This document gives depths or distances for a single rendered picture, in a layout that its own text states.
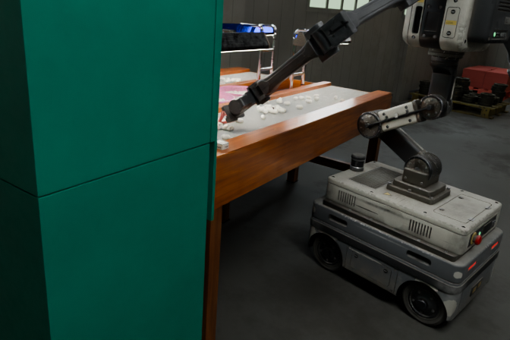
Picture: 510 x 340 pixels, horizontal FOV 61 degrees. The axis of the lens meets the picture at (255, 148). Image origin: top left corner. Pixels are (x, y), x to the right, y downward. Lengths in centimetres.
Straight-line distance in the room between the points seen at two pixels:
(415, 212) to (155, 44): 128
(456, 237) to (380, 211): 33
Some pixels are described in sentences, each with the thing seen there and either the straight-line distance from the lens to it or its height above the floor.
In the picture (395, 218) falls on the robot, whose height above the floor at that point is 41.
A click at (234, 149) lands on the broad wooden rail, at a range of 146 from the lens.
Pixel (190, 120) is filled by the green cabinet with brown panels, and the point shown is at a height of 92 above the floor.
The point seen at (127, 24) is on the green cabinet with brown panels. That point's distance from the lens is 100.
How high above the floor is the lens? 122
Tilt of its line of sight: 18 degrees down
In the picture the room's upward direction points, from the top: 4 degrees clockwise
